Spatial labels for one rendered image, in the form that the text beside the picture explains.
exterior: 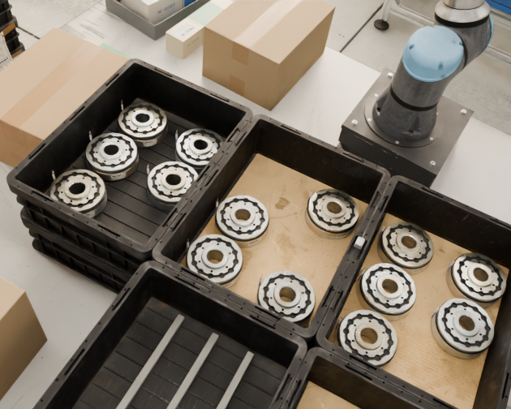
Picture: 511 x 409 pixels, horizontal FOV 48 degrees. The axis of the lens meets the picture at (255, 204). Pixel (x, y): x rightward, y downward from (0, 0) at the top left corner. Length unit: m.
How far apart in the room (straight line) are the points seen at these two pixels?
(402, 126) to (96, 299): 0.77
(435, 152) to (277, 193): 0.42
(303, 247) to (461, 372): 0.35
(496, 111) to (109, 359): 2.30
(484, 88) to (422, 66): 1.75
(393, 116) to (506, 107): 1.63
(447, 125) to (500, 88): 1.59
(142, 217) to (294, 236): 0.30
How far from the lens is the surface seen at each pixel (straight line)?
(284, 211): 1.15
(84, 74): 1.36
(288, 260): 1.09
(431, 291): 1.14
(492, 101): 2.96
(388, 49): 3.01
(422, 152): 1.39
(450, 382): 1.07
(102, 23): 1.77
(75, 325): 1.17
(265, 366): 0.99
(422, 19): 3.04
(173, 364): 0.99
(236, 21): 1.52
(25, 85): 1.35
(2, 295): 1.00
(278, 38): 1.48
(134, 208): 1.14
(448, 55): 1.29
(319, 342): 0.91
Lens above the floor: 1.75
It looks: 53 degrees down
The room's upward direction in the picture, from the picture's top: 11 degrees clockwise
